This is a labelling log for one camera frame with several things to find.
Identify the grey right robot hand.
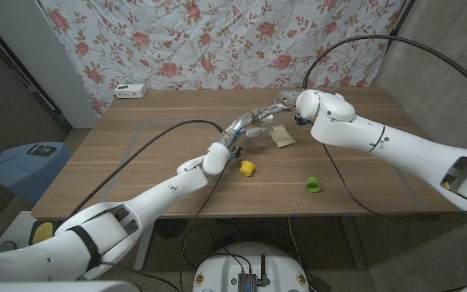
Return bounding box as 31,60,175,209
262,89,302,122

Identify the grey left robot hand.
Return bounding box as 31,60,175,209
221,107,275,150

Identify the clear white-capped medicine bottle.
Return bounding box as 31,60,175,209
256,114,275,137

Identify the yellow sponge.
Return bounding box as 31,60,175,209
269,123,297,148

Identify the yellow plastic cup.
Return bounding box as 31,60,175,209
239,160,256,178

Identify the green plastic cup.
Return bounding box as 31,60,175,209
305,175,322,194

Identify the floral backdrop cloth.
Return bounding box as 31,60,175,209
38,0,405,117

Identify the white power strip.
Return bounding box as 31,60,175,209
114,84,148,100

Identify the black round floor base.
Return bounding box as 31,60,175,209
154,218,188,239

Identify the black backdrop stand pole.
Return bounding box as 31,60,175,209
386,0,417,38

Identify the white robot torso base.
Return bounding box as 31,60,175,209
192,242,311,292

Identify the grey table leg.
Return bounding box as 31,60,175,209
341,215,367,271

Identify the white table leg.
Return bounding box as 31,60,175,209
133,221,156,273

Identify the black phone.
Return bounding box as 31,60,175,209
27,144,58,157

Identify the blue plastic stool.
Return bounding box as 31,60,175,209
0,141,72,206

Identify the black pedal with yellow pads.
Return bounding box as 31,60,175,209
28,220,55,246

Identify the white robot chest edge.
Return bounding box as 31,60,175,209
0,281,139,292

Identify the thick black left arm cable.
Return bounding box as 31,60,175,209
69,119,225,218

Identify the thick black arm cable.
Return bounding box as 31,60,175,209
69,119,225,218
301,34,467,105

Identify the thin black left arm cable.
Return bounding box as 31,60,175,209
178,165,227,292

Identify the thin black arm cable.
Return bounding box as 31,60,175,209
321,142,467,216
178,165,227,292

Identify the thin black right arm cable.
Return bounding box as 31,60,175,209
321,142,467,216

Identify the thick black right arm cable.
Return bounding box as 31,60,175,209
301,34,467,105

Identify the black floor cable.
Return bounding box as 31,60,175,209
179,221,311,281

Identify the white wall panel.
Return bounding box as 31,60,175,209
0,0,99,129

